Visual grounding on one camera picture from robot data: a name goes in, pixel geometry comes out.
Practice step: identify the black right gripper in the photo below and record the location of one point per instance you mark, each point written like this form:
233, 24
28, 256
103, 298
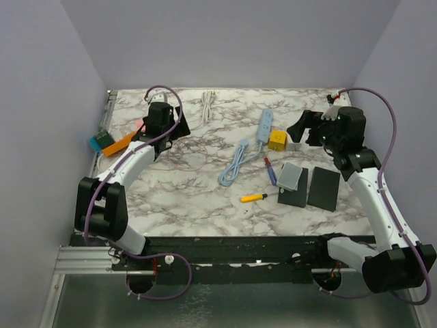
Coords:
310, 119

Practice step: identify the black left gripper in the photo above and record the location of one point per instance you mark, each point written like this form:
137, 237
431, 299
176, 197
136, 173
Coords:
181, 130

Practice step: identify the white tiger cube socket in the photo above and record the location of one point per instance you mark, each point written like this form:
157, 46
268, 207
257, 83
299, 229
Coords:
294, 146

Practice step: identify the yellow cube socket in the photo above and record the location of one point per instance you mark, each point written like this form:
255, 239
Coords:
277, 141

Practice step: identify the light blue power strip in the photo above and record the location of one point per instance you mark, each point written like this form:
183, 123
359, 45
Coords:
264, 127

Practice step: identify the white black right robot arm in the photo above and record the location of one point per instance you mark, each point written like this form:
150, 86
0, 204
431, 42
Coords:
400, 260

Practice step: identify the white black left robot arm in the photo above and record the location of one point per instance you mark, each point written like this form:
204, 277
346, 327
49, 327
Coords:
101, 206

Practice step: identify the teal blue plug block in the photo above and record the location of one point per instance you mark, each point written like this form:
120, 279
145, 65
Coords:
101, 140

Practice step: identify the orange power strip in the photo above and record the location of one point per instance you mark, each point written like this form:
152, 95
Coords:
118, 145

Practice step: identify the blue red screwdriver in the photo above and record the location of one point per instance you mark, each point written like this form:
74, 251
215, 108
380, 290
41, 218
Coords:
271, 173

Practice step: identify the black flat block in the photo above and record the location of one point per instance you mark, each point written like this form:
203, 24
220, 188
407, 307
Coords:
324, 188

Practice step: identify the black block under box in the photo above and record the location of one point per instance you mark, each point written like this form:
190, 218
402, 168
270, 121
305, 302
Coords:
297, 198

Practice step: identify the yellow handled screwdriver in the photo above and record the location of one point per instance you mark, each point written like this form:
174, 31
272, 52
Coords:
253, 198

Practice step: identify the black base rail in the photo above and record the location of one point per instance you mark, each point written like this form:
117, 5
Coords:
236, 260

